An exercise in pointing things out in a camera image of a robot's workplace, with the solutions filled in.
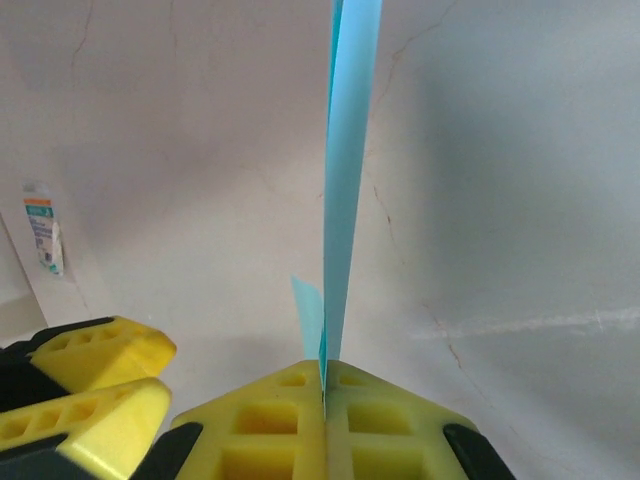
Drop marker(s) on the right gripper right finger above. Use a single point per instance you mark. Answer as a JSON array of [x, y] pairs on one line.
[[385, 430]]

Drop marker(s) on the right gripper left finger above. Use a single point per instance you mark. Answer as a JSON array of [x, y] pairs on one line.
[[265, 430]]

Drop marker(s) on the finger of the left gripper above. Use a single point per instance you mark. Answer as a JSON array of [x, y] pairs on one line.
[[100, 425], [115, 350]]

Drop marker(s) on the light blue paper sheet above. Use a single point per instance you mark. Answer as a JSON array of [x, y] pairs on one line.
[[345, 200]]

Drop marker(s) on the small printed sachet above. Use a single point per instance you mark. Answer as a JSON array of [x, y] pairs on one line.
[[45, 235]]

